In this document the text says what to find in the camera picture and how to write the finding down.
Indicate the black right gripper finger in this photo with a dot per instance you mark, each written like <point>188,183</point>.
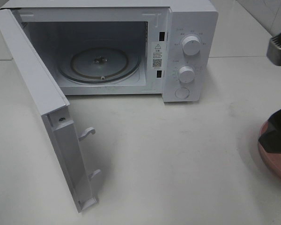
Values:
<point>270,140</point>

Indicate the pink round plate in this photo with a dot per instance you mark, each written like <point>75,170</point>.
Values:
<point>271,160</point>

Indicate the round white door release button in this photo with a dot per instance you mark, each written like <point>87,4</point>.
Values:
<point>182,93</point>

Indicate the white microwave knob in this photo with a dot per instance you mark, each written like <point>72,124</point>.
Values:
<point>191,45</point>
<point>186,74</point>

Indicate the white microwave door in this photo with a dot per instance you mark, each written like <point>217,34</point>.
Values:
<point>52,106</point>

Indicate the white microwave oven body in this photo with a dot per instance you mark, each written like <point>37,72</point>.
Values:
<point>57,28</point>

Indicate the white warning label sticker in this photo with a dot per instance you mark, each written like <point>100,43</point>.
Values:
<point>157,54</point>

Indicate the glass microwave turntable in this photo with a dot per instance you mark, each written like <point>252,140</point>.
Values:
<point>99,65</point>

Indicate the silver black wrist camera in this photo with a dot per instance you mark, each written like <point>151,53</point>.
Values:
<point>274,50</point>

